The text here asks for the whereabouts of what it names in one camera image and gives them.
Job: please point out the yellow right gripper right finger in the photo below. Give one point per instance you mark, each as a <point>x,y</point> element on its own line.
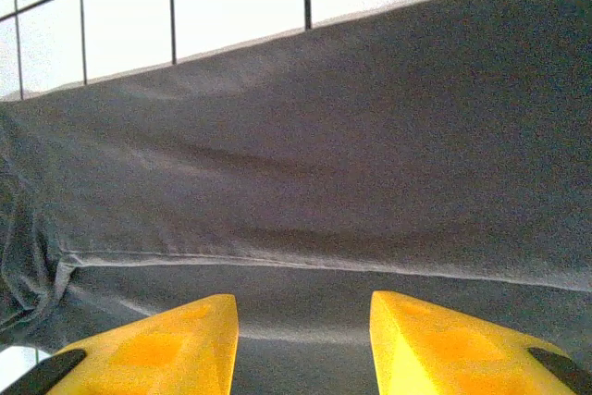
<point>444,353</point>

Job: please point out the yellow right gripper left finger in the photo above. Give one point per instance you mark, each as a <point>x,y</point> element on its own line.
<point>162,353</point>

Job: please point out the black t-shirt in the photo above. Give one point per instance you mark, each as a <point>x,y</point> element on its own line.
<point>296,159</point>

